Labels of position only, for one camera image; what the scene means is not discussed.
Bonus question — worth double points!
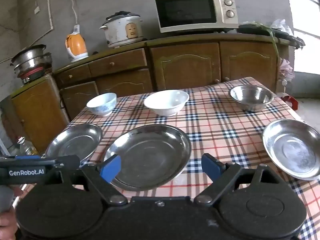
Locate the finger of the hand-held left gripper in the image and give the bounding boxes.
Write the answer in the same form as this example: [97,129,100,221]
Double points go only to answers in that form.
[55,155,81,168]
[0,156,57,161]

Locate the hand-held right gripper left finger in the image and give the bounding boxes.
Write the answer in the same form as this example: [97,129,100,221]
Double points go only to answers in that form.
[58,154,128,207]

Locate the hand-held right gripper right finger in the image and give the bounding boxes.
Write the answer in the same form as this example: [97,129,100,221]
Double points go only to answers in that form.
[194,153,283,205]

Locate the large stainless steel plate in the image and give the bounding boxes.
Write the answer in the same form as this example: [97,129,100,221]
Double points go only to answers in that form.
[103,124,192,192]

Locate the white ceramic bowl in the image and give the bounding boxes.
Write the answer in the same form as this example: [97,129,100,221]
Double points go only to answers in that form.
[144,89,190,117]

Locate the stainless steel bowl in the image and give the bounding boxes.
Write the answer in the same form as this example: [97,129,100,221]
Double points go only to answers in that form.
[229,85,275,112]

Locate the person's left hand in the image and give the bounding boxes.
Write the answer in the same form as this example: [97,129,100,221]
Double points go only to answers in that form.
[0,187,23,240]

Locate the cooking oil bottle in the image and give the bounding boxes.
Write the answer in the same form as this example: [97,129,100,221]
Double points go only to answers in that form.
[16,136,39,156]

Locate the plaid tablecloth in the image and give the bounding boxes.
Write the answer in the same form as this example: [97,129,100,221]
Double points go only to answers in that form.
[15,77,320,240]

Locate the wooden side cabinet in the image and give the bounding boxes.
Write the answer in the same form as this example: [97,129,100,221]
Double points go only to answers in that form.
[10,74,71,154]

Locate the arched wooden cabinet door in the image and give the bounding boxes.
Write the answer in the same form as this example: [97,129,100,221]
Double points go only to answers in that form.
[60,81,100,120]
[150,42,222,92]
[220,41,279,92]
[96,69,153,97]

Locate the blue patterned white bowl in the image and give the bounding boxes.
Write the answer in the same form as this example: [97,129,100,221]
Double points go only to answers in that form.
[86,92,117,117]

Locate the red black induction cooker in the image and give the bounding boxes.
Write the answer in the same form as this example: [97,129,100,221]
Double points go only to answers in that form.
[15,64,53,85]

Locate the small wooden drawer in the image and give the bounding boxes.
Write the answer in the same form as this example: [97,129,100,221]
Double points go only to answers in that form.
[57,65,92,85]

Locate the steel steamer pot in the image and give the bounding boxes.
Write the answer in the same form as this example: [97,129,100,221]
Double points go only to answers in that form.
[11,44,48,72]

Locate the red bag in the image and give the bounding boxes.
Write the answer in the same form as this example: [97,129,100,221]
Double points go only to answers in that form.
[279,92,299,111]

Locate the wide wooden drawer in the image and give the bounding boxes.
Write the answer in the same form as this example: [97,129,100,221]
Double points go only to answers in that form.
[89,49,148,76]

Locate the long wooden sideboard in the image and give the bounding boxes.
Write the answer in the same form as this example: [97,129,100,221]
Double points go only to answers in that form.
[54,31,290,120]

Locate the orange electric kettle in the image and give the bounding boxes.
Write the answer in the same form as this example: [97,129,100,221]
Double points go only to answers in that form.
[65,31,89,63]

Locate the pink plastic bags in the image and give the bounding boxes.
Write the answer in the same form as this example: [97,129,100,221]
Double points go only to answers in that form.
[278,57,293,82]

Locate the white rice cooker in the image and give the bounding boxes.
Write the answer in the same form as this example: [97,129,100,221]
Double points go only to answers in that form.
[99,11,144,48]

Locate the black flat tray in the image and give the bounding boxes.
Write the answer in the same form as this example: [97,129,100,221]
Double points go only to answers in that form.
[237,23,305,49]

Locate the green vegetable leaf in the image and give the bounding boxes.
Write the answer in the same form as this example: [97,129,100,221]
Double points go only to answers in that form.
[250,22,280,55]

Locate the window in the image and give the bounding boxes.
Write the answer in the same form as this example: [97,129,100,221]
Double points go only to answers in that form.
[286,0,320,74]

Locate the white plastic bag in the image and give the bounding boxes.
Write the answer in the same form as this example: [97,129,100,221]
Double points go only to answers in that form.
[270,19,293,35]

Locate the cream microwave oven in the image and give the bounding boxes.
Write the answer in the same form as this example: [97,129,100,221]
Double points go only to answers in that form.
[153,0,239,33]

